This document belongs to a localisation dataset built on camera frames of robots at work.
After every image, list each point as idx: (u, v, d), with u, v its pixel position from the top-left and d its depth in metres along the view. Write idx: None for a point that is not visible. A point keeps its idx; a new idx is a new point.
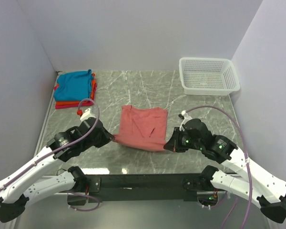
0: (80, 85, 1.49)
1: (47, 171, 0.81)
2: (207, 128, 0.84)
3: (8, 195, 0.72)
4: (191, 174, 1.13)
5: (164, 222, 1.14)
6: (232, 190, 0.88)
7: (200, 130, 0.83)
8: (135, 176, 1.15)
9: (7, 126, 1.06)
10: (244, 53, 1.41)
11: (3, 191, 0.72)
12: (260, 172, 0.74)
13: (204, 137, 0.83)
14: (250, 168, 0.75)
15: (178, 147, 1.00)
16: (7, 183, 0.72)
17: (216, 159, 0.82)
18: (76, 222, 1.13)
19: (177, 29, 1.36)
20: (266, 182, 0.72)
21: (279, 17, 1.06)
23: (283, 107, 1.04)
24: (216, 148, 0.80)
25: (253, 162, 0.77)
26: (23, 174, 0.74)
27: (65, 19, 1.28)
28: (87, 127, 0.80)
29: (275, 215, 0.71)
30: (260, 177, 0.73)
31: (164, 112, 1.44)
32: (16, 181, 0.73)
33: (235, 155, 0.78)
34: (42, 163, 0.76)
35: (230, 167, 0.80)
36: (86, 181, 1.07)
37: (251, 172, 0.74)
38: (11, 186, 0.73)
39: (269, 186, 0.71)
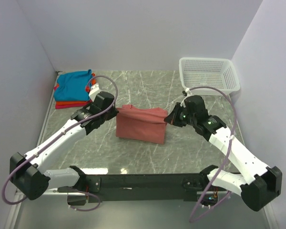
0: (79, 85, 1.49)
1: (71, 144, 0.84)
2: (203, 105, 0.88)
3: (42, 161, 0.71)
4: (191, 174, 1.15)
5: (164, 222, 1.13)
6: (224, 182, 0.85)
7: (196, 105, 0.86)
8: (135, 176, 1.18)
9: (7, 126, 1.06)
10: (244, 53, 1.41)
11: (36, 158, 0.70)
12: (242, 151, 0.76)
13: (198, 112, 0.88)
14: (233, 145, 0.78)
15: (176, 122, 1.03)
16: (41, 150, 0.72)
17: (203, 134, 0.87)
18: (75, 222, 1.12)
19: (177, 29, 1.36)
20: (245, 160, 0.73)
21: (279, 17, 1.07)
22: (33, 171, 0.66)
23: (283, 107, 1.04)
24: (206, 124, 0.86)
25: (239, 142, 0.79)
26: (54, 142, 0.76)
27: (65, 19, 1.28)
28: (102, 99, 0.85)
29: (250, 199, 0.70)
30: (240, 155, 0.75)
31: (164, 112, 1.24)
32: (47, 149, 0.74)
33: (221, 132, 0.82)
34: (70, 132, 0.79)
35: (214, 142, 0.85)
36: (86, 181, 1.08)
37: (232, 149, 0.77)
38: (44, 153, 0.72)
39: (246, 164, 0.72)
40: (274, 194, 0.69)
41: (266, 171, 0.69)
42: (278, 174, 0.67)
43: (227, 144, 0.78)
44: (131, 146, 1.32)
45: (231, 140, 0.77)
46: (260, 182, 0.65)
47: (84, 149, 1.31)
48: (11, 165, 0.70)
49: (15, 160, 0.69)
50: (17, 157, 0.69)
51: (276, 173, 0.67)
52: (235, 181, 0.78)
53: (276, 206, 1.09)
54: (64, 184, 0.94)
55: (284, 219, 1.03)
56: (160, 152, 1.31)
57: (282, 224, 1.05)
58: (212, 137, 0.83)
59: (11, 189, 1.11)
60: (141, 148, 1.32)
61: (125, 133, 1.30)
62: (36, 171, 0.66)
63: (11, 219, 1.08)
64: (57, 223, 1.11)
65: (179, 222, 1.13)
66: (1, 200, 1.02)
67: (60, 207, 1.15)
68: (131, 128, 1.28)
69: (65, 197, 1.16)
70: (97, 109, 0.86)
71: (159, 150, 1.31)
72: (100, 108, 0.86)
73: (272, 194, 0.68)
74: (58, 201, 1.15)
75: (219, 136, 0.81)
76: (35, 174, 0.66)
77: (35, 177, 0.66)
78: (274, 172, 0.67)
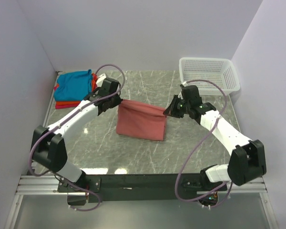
0: (79, 85, 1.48)
1: (85, 121, 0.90)
2: (197, 92, 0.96)
3: (64, 132, 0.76)
4: (191, 174, 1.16)
5: (164, 222, 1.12)
6: (219, 173, 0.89)
7: (191, 91, 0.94)
8: (135, 176, 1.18)
9: (7, 126, 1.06)
10: (244, 54, 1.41)
11: (59, 129, 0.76)
12: (227, 127, 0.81)
13: (192, 98, 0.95)
14: (219, 122, 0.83)
15: (173, 112, 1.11)
16: (62, 123, 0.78)
17: (195, 118, 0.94)
18: (75, 222, 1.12)
19: (177, 29, 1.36)
20: (229, 134, 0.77)
21: (279, 17, 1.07)
22: (58, 139, 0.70)
23: (283, 107, 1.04)
24: (197, 109, 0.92)
25: (224, 120, 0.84)
26: (72, 117, 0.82)
27: (65, 19, 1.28)
28: (109, 83, 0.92)
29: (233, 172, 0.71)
30: (225, 130, 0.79)
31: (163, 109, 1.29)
32: (68, 122, 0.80)
33: (210, 114, 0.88)
34: (86, 109, 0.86)
35: (204, 123, 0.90)
36: (86, 181, 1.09)
37: (218, 126, 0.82)
38: (65, 126, 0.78)
39: (229, 137, 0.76)
40: (258, 168, 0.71)
41: (248, 144, 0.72)
42: (260, 145, 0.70)
43: (214, 122, 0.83)
44: (131, 146, 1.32)
45: (218, 119, 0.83)
46: (240, 150, 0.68)
47: (84, 149, 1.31)
48: (34, 138, 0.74)
49: (39, 131, 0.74)
50: (39, 129, 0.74)
51: (257, 145, 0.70)
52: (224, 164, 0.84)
53: (276, 206, 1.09)
54: (68, 176, 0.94)
55: (284, 219, 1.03)
56: (160, 152, 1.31)
57: (282, 223, 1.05)
58: (202, 118, 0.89)
59: (11, 189, 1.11)
60: (141, 148, 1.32)
61: (124, 127, 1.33)
62: (61, 140, 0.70)
63: (12, 218, 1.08)
64: (56, 223, 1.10)
65: (179, 222, 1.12)
66: (1, 200, 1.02)
67: (60, 207, 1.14)
68: (130, 123, 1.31)
69: (65, 197, 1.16)
70: (105, 92, 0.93)
71: (159, 150, 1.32)
72: (108, 91, 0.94)
73: (255, 169, 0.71)
74: (58, 201, 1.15)
75: (207, 116, 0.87)
76: (60, 142, 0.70)
77: (59, 145, 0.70)
78: (256, 144, 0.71)
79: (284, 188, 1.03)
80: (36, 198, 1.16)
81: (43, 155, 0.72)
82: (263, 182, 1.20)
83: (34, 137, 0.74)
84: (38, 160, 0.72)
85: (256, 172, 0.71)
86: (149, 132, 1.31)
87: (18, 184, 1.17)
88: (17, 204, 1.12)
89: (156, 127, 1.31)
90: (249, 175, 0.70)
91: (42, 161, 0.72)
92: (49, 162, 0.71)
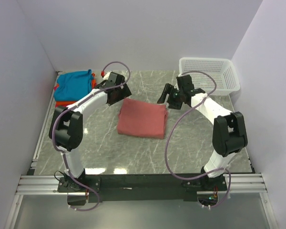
0: (80, 85, 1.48)
1: (97, 107, 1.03)
2: (189, 80, 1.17)
3: (82, 110, 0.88)
4: (190, 174, 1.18)
5: (164, 222, 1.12)
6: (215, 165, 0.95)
7: (184, 79, 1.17)
8: (135, 176, 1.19)
9: (7, 125, 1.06)
10: (243, 54, 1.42)
11: (77, 108, 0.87)
12: (211, 103, 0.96)
13: (185, 85, 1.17)
14: (206, 101, 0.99)
15: (170, 101, 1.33)
16: (79, 103, 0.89)
17: (187, 101, 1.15)
18: (75, 222, 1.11)
19: (177, 29, 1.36)
20: (212, 108, 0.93)
21: (278, 16, 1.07)
22: (77, 116, 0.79)
23: (283, 107, 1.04)
24: (188, 92, 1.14)
25: (210, 99, 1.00)
26: (87, 99, 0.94)
27: (65, 19, 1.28)
28: (116, 74, 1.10)
29: (217, 140, 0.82)
30: (210, 106, 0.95)
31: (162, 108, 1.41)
32: (84, 104, 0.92)
33: (198, 95, 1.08)
34: (97, 95, 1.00)
35: (194, 104, 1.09)
36: (86, 181, 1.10)
37: (205, 104, 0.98)
38: (82, 106, 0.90)
39: (213, 110, 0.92)
40: (240, 138, 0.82)
41: (230, 115, 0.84)
42: (239, 115, 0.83)
43: (201, 100, 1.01)
44: (131, 146, 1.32)
45: (205, 98, 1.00)
46: (220, 119, 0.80)
47: (84, 149, 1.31)
48: (55, 116, 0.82)
49: (59, 109, 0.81)
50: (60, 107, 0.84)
51: (237, 115, 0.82)
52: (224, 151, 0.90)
53: (276, 206, 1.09)
54: (73, 169, 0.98)
55: (285, 219, 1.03)
56: (160, 151, 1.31)
57: (282, 223, 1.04)
58: (192, 99, 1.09)
59: (11, 189, 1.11)
60: (141, 148, 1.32)
61: (123, 123, 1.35)
62: (80, 116, 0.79)
63: (12, 218, 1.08)
64: (56, 224, 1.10)
65: (179, 222, 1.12)
66: (1, 200, 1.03)
67: (60, 207, 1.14)
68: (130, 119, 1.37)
69: (65, 197, 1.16)
70: (111, 84, 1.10)
71: (159, 150, 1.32)
72: (114, 82, 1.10)
73: (238, 139, 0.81)
74: (58, 201, 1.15)
75: (196, 97, 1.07)
76: (79, 118, 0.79)
77: (78, 122, 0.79)
78: (236, 114, 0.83)
79: (284, 188, 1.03)
80: (37, 198, 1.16)
81: (63, 131, 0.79)
82: (263, 182, 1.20)
83: (54, 115, 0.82)
84: (57, 136, 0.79)
85: (237, 140, 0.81)
86: (148, 130, 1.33)
87: (18, 184, 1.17)
88: (17, 204, 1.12)
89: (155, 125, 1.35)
90: (231, 142, 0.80)
91: (61, 136, 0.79)
92: (68, 137, 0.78)
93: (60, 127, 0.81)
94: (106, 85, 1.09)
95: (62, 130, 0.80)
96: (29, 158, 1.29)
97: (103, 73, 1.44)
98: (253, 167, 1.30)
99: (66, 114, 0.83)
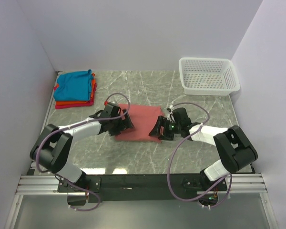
0: (80, 85, 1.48)
1: (87, 135, 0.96)
2: (186, 113, 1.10)
3: (73, 133, 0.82)
4: (190, 174, 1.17)
5: (164, 222, 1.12)
6: (217, 170, 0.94)
7: (180, 113, 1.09)
8: (135, 176, 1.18)
9: (7, 125, 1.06)
10: (244, 54, 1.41)
11: (68, 130, 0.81)
12: (208, 129, 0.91)
13: (182, 119, 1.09)
14: (203, 128, 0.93)
15: (165, 133, 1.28)
16: (72, 126, 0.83)
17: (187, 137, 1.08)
18: (75, 222, 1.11)
19: (177, 29, 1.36)
20: (210, 130, 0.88)
21: (278, 17, 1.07)
22: (66, 137, 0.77)
23: (283, 107, 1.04)
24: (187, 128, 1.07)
25: (206, 125, 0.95)
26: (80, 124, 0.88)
27: (65, 20, 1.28)
28: (112, 106, 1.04)
29: (225, 160, 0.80)
30: (207, 130, 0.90)
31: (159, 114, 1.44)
32: (76, 128, 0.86)
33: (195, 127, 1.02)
34: (91, 122, 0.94)
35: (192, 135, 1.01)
36: (86, 181, 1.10)
37: (202, 130, 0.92)
38: (74, 130, 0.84)
39: (212, 132, 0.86)
40: (247, 150, 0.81)
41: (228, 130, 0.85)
42: (235, 128, 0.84)
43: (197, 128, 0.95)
44: (131, 146, 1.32)
45: (200, 125, 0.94)
46: (220, 136, 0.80)
47: (84, 148, 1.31)
48: (43, 134, 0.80)
49: (50, 129, 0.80)
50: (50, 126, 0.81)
51: (234, 128, 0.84)
52: None
53: (277, 206, 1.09)
54: (69, 177, 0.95)
55: (285, 219, 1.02)
56: (160, 152, 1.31)
57: (283, 223, 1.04)
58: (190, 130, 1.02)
59: (11, 189, 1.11)
60: (141, 148, 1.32)
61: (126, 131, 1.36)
62: (69, 138, 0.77)
63: (12, 218, 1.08)
64: (56, 223, 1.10)
65: (180, 222, 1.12)
66: (1, 200, 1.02)
67: (60, 207, 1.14)
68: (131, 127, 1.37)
69: (65, 197, 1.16)
70: (107, 115, 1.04)
71: (159, 150, 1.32)
72: (110, 114, 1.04)
73: (245, 151, 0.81)
74: (58, 201, 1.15)
75: (193, 128, 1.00)
76: (68, 140, 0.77)
77: (66, 143, 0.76)
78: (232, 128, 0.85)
79: (284, 189, 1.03)
80: (37, 198, 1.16)
81: (45, 151, 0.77)
82: (263, 182, 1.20)
83: (43, 132, 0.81)
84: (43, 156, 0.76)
85: (245, 154, 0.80)
86: (145, 135, 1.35)
87: (18, 184, 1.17)
88: (17, 204, 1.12)
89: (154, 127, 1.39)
90: (240, 158, 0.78)
91: (44, 157, 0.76)
92: (51, 158, 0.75)
93: (45, 147, 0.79)
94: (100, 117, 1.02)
95: (45, 151, 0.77)
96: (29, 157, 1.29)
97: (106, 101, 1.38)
98: (253, 167, 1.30)
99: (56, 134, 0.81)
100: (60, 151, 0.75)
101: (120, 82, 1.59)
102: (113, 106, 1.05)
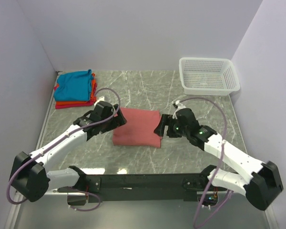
0: (80, 85, 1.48)
1: (73, 147, 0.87)
2: (194, 117, 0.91)
3: (46, 160, 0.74)
4: (192, 174, 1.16)
5: (164, 222, 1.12)
6: (227, 184, 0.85)
7: (187, 117, 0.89)
8: (135, 176, 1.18)
9: (7, 125, 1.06)
10: (244, 54, 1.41)
11: (41, 157, 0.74)
12: (235, 153, 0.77)
13: (190, 124, 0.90)
14: (226, 148, 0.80)
15: (169, 133, 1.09)
16: (45, 150, 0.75)
17: (198, 145, 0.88)
18: (75, 222, 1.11)
19: (177, 30, 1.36)
20: (240, 160, 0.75)
21: (278, 17, 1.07)
22: (39, 169, 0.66)
23: (283, 107, 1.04)
24: (198, 135, 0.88)
25: (230, 146, 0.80)
26: (56, 144, 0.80)
27: (65, 19, 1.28)
28: (102, 107, 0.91)
29: (254, 197, 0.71)
30: (235, 157, 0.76)
31: (157, 117, 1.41)
32: (52, 149, 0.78)
33: (213, 138, 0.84)
34: (74, 135, 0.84)
35: (208, 150, 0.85)
36: (86, 181, 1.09)
37: (226, 152, 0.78)
38: (49, 153, 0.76)
39: (241, 164, 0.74)
40: (278, 190, 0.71)
41: (262, 168, 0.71)
42: (273, 168, 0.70)
43: (220, 149, 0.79)
44: (131, 147, 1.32)
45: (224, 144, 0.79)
46: (258, 178, 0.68)
47: (84, 148, 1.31)
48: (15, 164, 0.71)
49: (21, 158, 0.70)
50: (21, 156, 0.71)
51: (271, 168, 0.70)
52: (237, 182, 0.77)
53: (276, 206, 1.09)
54: (66, 184, 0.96)
55: (285, 219, 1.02)
56: (160, 152, 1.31)
57: (282, 223, 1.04)
58: (205, 144, 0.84)
59: (11, 189, 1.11)
60: (141, 148, 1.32)
61: (117, 132, 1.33)
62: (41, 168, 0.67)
63: (12, 218, 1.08)
64: (56, 223, 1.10)
65: (180, 222, 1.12)
66: (1, 200, 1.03)
67: (60, 207, 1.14)
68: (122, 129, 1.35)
69: (65, 197, 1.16)
70: (97, 117, 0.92)
71: (159, 150, 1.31)
72: (100, 115, 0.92)
73: (275, 191, 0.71)
74: (58, 201, 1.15)
75: (211, 142, 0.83)
76: (41, 171, 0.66)
77: (40, 174, 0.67)
78: (269, 167, 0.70)
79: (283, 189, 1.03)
80: None
81: (24, 182, 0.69)
82: None
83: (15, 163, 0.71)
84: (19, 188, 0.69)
85: (274, 192, 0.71)
86: (144, 139, 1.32)
87: None
88: (17, 204, 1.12)
89: (149, 129, 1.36)
90: (270, 196, 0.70)
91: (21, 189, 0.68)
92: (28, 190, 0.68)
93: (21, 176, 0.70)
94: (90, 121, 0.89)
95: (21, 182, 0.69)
96: None
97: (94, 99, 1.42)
98: None
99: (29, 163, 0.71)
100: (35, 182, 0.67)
101: (120, 82, 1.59)
102: (104, 106, 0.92)
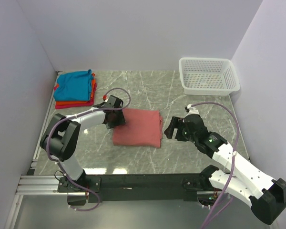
0: (80, 85, 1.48)
1: (92, 124, 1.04)
2: (203, 124, 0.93)
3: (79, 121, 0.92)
4: (191, 174, 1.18)
5: (164, 222, 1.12)
6: (229, 190, 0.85)
7: (196, 124, 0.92)
8: (135, 176, 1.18)
9: (7, 124, 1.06)
10: (243, 54, 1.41)
11: (76, 118, 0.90)
12: (245, 166, 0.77)
13: (199, 131, 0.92)
14: (236, 160, 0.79)
15: (178, 136, 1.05)
16: (79, 115, 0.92)
17: (206, 152, 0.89)
18: (75, 222, 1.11)
19: (176, 30, 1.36)
20: (250, 174, 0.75)
21: (279, 17, 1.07)
22: (75, 125, 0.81)
23: (283, 107, 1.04)
24: (207, 142, 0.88)
25: (240, 157, 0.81)
26: (86, 114, 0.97)
27: (65, 19, 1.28)
28: (115, 98, 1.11)
29: (260, 212, 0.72)
30: (245, 171, 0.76)
31: (158, 118, 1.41)
32: (82, 116, 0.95)
33: (223, 149, 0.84)
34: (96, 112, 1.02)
35: (218, 160, 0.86)
36: (86, 181, 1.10)
37: (236, 164, 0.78)
38: (80, 118, 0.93)
39: (252, 179, 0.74)
40: (284, 204, 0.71)
41: (273, 185, 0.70)
42: (284, 186, 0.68)
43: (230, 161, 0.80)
44: (131, 146, 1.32)
45: (234, 155, 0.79)
46: (269, 197, 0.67)
47: (84, 148, 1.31)
48: (51, 124, 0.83)
49: (57, 118, 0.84)
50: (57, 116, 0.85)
51: (282, 186, 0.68)
52: (242, 191, 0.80)
53: None
54: (70, 173, 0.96)
55: (285, 220, 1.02)
56: (160, 151, 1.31)
57: (282, 224, 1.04)
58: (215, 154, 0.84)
59: (11, 189, 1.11)
60: (141, 148, 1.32)
61: (122, 133, 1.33)
62: (77, 126, 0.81)
63: (12, 218, 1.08)
64: (56, 223, 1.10)
65: (180, 222, 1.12)
66: (1, 200, 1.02)
67: (60, 207, 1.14)
68: (127, 129, 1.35)
69: (65, 197, 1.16)
70: (110, 105, 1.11)
71: (159, 150, 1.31)
72: (113, 105, 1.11)
73: (282, 206, 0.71)
74: (58, 201, 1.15)
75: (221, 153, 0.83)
76: (76, 127, 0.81)
77: (76, 130, 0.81)
78: (281, 185, 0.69)
79: None
80: (37, 198, 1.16)
81: (57, 139, 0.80)
82: None
83: (51, 122, 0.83)
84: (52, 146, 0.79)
85: (280, 208, 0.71)
86: (144, 138, 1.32)
87: (18, 184, 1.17)
88: (17, 204, 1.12)
89: (152, 126, 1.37)
90: (277, 212, 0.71)
91: (54, 145, 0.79)
92: (61, 146, 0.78)
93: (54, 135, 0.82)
94: (104, 107, 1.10)
95: (55, 140, 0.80)
96: (29, 157, 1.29)
97: (105, 97, 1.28)
98: None
99: (64, 122, 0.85)
100: (70, 139, 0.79)
101: (120, 82, 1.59)
102: (116, 98, 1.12)
